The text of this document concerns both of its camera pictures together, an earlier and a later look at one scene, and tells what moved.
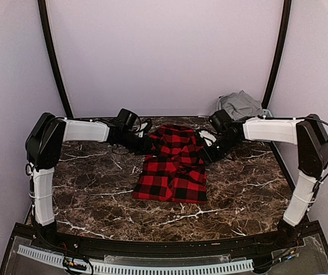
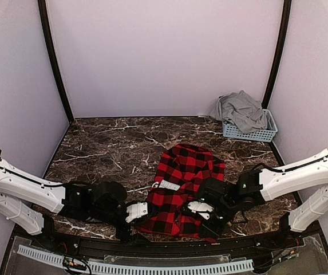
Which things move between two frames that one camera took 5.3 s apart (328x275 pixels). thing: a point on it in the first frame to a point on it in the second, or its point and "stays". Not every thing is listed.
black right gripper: x=212 y=157 to x=213 y=231
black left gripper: x=145 y=147 to x=121 y=234
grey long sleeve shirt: x=238 y=105 stays
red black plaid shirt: x=173 y=169 to x=176 y=184
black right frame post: x=285 y=27 stays
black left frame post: x=51 y=56 stays
